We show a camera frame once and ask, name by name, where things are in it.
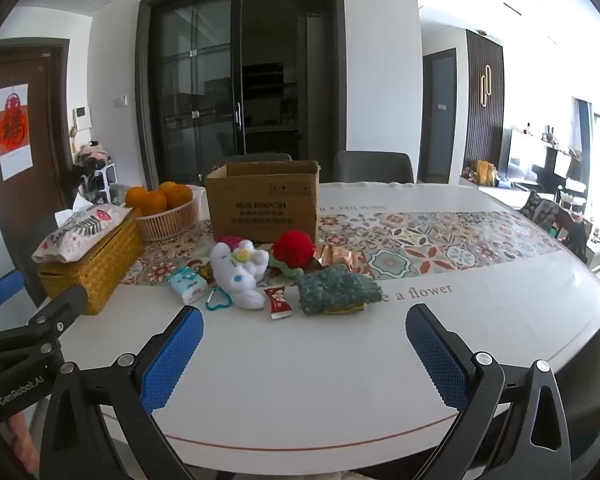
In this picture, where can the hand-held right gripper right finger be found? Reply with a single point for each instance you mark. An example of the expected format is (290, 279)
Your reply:
(437, 355)

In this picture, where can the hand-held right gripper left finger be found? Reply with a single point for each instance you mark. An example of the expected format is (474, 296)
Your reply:
(172, 360)

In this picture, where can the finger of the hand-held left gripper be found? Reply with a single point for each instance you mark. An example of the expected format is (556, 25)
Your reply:
(2, 290)
(60, 310)

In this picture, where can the blue tissue packet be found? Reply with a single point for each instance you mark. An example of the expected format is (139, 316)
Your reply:
(187, 285)

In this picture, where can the yellow soft pouch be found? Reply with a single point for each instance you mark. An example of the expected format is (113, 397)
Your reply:
(345, 310)

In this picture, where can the white plush toy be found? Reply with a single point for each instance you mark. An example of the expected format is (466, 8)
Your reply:
(235, 275)

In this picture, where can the green knitted cloth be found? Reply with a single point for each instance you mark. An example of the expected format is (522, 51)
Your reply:
(335, 290)

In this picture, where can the red fluffy pompom toy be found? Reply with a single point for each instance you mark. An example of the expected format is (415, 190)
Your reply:
(292, 250)

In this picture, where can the brown cardboard box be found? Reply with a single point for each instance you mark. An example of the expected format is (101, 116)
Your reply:
(260, 205)

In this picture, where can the yellow woven tissue box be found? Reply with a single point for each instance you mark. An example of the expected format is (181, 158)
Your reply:
(100, 270)

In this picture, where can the blue heart carabiner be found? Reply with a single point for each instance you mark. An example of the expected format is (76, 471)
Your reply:
(207, 304)

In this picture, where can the floral tissue cover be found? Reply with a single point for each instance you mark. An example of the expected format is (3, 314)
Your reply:
(75, 232)

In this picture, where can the brown wooden door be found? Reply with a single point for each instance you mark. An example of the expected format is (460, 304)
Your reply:
(42, 200)

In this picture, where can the red candy packet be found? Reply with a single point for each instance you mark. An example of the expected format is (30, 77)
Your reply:
(277, 302)

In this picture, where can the white shoe rack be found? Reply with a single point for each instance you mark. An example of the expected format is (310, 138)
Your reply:
(102, 185)

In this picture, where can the white plastic basket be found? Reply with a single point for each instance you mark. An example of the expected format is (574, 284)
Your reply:
(165, 225)

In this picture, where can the copper foil wrapper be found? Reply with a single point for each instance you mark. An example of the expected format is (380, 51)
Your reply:
(337, 257)

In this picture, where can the pile of oranges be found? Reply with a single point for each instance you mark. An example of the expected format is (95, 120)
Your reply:
(152, 200)

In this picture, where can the red and white poster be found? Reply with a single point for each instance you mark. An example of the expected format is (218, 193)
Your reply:
(14, 135)

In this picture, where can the pile of clothes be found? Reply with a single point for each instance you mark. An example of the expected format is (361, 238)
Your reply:
(92, 155)

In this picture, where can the patterned cushion chair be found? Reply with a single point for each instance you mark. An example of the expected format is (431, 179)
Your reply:
(540, 212)

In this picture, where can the yellow bag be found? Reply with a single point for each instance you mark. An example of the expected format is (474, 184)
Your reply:
(486, 172)

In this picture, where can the white intercom panel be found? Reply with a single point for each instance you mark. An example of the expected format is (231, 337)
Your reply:
(83, 117)

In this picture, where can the grey dining chair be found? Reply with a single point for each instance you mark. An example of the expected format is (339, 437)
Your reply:
(375, 167)

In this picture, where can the black television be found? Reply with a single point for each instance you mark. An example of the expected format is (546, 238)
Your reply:
(522, 157)

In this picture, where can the dark doorway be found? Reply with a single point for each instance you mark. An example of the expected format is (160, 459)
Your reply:
(439, 115)

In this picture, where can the black glass sliding door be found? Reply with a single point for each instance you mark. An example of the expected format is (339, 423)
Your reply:
(240, 75)

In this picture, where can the white light switch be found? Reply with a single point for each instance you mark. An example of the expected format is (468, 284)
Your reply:
(120, 100)

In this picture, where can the dark slatted wall panel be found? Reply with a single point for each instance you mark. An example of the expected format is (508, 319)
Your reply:
(485, 125)

